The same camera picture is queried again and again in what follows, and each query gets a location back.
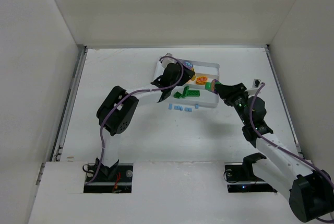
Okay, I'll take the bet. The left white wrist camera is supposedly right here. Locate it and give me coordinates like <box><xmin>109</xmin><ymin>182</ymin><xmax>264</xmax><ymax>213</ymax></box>
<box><xmin>159</xmin><ymin>53</ymin><xmax>177</xmax><ymax>68</ymax></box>

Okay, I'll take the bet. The green purple yellow lego cluster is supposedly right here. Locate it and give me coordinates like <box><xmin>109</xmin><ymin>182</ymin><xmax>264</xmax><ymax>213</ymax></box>
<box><xmin>205</xmin><ymin>79</ymin><xmax>220</xmax><ymax>94</ymax></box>

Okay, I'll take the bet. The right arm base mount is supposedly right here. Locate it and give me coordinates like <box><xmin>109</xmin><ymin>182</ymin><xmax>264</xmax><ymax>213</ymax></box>
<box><xmin>223</xmin><ymin>153</ymin><xmax>277</xmax><ymax>193</ymax></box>

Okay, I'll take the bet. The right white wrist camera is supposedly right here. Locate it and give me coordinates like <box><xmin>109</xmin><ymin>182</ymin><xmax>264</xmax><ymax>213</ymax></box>
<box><xmin>246</xmin><ymin>79</ymin><xmax>261</xmax><ymax>96</ymax></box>

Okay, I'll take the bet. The small green lego brick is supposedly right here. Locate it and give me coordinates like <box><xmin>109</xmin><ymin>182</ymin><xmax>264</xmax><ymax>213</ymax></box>
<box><xmin>173</xmin><ymin>91</ymin><xmax>182</xmax><ymax>99</ymax></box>

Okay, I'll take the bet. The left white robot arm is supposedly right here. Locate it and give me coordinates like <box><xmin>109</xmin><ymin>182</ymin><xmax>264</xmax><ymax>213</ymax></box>
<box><xmin>90</xmin><ymin>61</ymin><xmax>195</xmax><ymax>182</ymax></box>

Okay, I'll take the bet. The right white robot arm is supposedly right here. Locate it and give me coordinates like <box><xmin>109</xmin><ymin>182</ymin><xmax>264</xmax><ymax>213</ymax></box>
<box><xmin>211</xmin><ymin>82</ymin><xmax>333</xmax><ymax>223</ymax></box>

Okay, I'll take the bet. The white divided sorting tray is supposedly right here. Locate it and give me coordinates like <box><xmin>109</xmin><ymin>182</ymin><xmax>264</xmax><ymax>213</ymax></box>
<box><xmin>165</xmin><ymin>59</ymin><xmax>220</xmax><ymax>108</ymax></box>

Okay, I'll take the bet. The yellow orange patterned lego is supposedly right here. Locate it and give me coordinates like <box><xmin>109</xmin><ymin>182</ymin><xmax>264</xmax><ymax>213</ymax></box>
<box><xmin>196</xmin><ymin>76</ymin><xmax>208</xmax><ymax>86</ymax></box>

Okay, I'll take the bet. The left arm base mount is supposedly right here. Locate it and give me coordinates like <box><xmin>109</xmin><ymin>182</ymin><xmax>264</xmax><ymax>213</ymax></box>
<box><xmin>82</xmin><ymin>158</ymin><xmax>134</xmax><ymax>194</ymax></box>

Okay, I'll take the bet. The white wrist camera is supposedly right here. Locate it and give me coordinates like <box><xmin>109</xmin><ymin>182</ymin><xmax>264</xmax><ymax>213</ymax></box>
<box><xmin>246</xmin><ymin>79</ymin><xmax>261</xmax><ymax>96</ymax></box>
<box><xmin>159</xmin><ymin>53</ymin><xmax>177</xmax><ymax>68</ymax></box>

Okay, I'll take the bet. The purple round lego piece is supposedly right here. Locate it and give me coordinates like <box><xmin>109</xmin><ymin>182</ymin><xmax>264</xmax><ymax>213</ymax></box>
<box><xmin>183</xmin><ymin>62</ymin><xmax>193</xmax><ymax>69</ymax></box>

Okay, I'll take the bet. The green lego plate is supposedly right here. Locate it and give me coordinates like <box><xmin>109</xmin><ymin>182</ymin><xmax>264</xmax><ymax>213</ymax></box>
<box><xmin>182</xmin><ymin>86</ymin><xmax>189</xmax><ymax>98</ymax></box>

